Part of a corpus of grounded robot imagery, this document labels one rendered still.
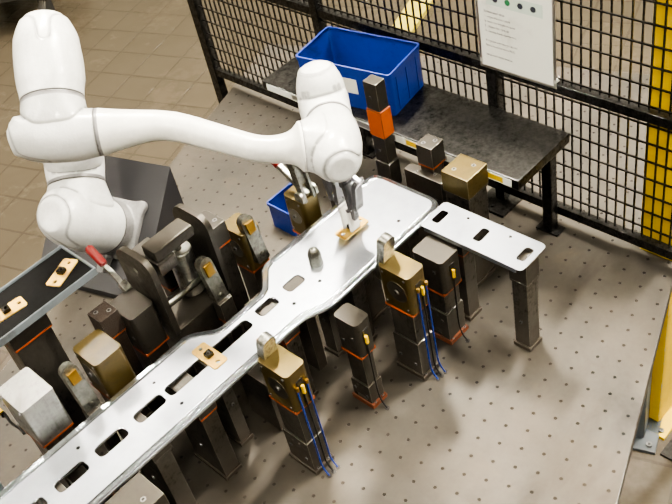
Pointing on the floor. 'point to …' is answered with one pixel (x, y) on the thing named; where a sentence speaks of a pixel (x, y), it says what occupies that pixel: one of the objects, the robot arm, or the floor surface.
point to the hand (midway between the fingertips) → (349, 216)
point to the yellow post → (661, 381)
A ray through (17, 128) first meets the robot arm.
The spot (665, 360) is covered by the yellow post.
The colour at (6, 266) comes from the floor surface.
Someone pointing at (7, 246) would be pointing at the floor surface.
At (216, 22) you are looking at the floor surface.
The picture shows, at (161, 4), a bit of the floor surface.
